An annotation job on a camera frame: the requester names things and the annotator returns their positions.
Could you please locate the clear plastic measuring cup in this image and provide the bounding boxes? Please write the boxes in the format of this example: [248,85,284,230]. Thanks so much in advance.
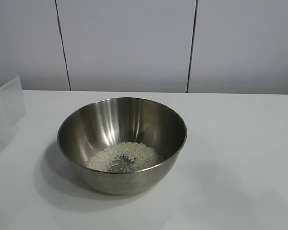
[0,71,26,145]

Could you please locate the white rice grains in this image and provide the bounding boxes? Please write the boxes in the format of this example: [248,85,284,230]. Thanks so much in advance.
[86,141,164,173]

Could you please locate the stainless steel mixing bowl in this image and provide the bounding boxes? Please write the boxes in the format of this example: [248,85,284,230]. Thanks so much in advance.
[57,97,188,195]

